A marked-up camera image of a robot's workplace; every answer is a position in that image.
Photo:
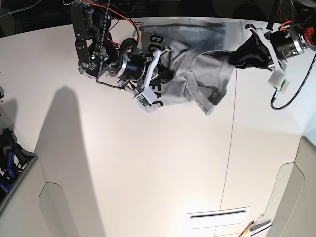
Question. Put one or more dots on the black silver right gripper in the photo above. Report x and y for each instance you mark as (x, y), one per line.
(130, 69)

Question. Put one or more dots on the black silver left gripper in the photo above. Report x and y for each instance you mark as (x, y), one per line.
(270, 50)

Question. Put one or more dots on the grey T-shirt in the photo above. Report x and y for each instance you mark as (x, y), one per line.
(198, 62)

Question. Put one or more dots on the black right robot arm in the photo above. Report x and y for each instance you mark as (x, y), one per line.
(94, 45)

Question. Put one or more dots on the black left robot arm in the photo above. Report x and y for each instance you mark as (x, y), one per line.
(303, 13)

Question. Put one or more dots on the white vent plate with slot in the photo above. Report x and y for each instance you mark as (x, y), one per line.
(216, 219)

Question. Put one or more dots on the blue black equipment pile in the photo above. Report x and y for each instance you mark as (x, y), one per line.
(13, 160)

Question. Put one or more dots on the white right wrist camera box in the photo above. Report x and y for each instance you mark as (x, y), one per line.
(145, 98)

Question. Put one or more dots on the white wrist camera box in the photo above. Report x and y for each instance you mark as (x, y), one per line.
(279, 81)
(145, 98)

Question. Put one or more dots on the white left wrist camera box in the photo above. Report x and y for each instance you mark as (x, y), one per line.
(279, 81)

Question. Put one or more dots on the wooden handled tool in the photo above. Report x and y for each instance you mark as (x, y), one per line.
(246, 229)

